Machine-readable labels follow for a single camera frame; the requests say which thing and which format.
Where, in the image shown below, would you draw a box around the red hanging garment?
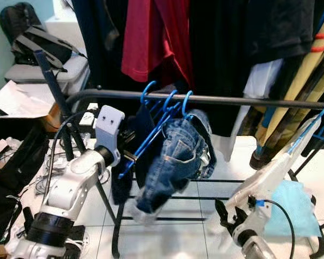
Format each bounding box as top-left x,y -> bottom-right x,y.
121,0 -> 196,88

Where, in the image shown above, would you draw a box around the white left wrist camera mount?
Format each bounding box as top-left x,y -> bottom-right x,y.
94,104 -> 126,168

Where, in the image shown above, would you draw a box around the black hanging garment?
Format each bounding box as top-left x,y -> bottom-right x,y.
188,0 -> 324,138

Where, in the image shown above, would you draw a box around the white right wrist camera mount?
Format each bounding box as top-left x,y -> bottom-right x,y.
232,197 -> 266,248

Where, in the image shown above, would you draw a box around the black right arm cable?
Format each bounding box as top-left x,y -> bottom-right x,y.
256,198 -> 299,259

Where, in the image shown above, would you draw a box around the grey black backpack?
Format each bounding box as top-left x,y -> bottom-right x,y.
0,2 -> 83,72

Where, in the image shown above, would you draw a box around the navy hanging garment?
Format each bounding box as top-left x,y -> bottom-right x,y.
70,0 -> 131,91

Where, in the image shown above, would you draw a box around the blue denim jeans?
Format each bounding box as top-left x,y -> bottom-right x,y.
131,110 -> 218,217

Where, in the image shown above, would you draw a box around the light blue cloth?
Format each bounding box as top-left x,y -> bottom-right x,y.
266,179 -> 323,239

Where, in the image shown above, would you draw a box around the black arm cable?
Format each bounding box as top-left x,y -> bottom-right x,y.
256,198 -> 299,259
48,110 -> 102,201

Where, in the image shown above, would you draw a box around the black floor bag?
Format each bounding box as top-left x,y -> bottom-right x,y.
0,116 -> 44,246

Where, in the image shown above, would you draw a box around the blue plastic hanger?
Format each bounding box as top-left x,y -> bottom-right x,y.
285,111 -> 324,155
140,80 -> 159,110
117,89 -> 180,180
180,90 -> 194,121

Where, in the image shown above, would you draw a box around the open cardboard box with paper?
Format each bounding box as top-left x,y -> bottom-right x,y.
0,80 -> 63,133

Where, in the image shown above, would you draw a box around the navy garment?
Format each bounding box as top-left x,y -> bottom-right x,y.
110,104 -> 156,206
70,0 -> 131,91

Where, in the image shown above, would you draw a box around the beige rolled mat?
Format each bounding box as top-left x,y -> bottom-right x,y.
253,4 -> 324,163

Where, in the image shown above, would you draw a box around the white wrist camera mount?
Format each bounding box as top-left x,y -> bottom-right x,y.
94,104 -> 126,168
232,197 -> 266,248

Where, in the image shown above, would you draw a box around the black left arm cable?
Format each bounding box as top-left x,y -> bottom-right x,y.
48,110 -> 102,201

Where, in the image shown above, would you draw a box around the black metal clothes rack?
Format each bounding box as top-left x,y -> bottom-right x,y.
32,49 -> 324,259

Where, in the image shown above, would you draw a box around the light blue hanging garment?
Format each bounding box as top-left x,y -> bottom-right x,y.
242,58 -> 281,98

